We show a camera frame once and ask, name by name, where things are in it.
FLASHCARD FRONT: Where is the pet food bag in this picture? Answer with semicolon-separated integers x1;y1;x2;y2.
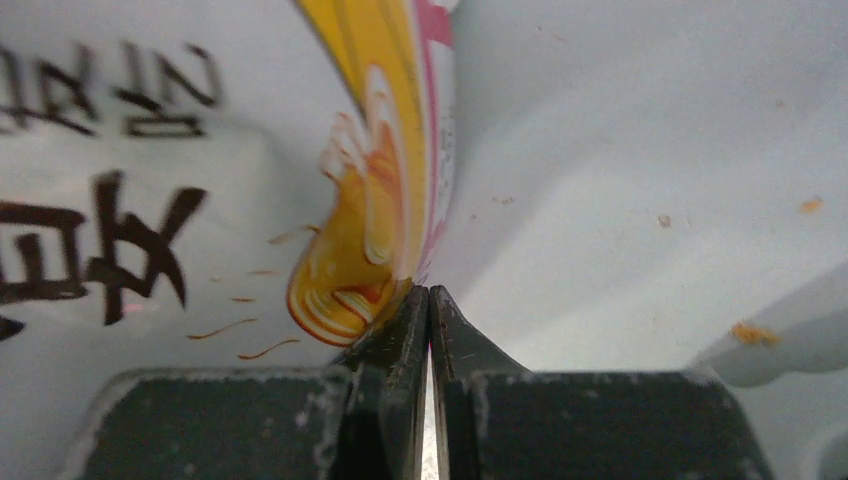
1;1;847;479

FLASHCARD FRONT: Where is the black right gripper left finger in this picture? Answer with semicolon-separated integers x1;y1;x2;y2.
66;287;428;479

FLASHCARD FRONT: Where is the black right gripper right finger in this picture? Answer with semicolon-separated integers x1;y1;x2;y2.
429;286;772;479

